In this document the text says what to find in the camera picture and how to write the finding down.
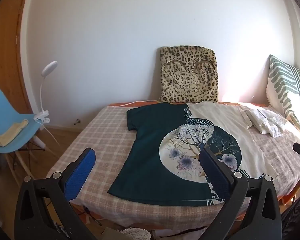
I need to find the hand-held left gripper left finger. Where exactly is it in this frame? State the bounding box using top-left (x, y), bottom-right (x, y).
top-left (14, 148), bottom-right (96, 240)

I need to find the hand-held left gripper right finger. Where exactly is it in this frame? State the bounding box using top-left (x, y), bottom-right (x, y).
top-left (199, 147), bottom-right (282, 240)

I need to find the dark green cream printed t-shirt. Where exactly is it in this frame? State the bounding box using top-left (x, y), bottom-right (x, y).
top-left (108, 102), bottom-right (278, 207)

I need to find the bed with plaid cover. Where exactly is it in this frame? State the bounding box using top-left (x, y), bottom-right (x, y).
top-left (47, 104), bottom-right (300, 228)

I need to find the folded cream garment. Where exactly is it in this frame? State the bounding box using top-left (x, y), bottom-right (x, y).
top-left (240, 105), bottom-right (288, 138)

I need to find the dark patterned cloth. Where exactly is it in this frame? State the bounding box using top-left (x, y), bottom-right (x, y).
top-left (281, 180), bottom-right (300, 240)

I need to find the green striped white pillow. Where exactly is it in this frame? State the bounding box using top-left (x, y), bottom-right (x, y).
top-left (266, 54), bottom-right (300, 138)

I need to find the cardboard box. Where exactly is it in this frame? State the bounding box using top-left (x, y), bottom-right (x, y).
top-left (97, 226), bottom-right (125, 240)

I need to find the pale yellow folded cloth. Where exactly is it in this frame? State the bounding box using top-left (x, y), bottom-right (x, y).
top-left (0, 119), bottom-right (29, 147)

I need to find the cream knitted cloth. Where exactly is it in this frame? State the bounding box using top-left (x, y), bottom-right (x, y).
top-left (120, 227), bottom-right (152, 240)

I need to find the orange patterned bedsheet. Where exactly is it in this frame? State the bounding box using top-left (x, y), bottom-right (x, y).
top-left (107, 100), bottom-right (300, 230)

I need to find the blue plastic chair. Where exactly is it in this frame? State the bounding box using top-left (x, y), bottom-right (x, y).
top-left (0, 85), bottom-right (46, 178)

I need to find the leopard print cushion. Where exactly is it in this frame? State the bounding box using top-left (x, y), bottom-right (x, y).
top-left (158, 45), bottom-right (219, 103)

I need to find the white clip lamp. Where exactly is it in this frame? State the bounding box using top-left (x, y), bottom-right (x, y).
top-left (33, 60), bottom-right (61, 146)

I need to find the wooden door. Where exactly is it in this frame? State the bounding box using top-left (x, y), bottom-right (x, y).
top-left (0, 0), bottom-right (32, 120)

